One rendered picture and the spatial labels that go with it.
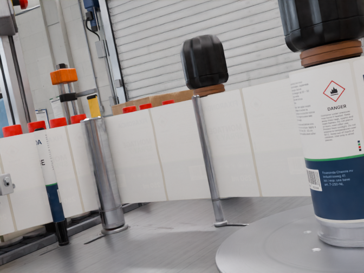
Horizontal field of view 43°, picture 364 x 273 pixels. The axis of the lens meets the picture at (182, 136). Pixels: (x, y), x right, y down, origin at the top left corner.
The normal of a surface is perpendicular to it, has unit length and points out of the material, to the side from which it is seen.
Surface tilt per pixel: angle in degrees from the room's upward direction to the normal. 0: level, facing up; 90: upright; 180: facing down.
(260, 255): 0
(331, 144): 90
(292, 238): 0
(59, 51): 90
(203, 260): 0
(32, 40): 90
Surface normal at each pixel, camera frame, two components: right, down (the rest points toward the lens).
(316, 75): -0.62, 0.17
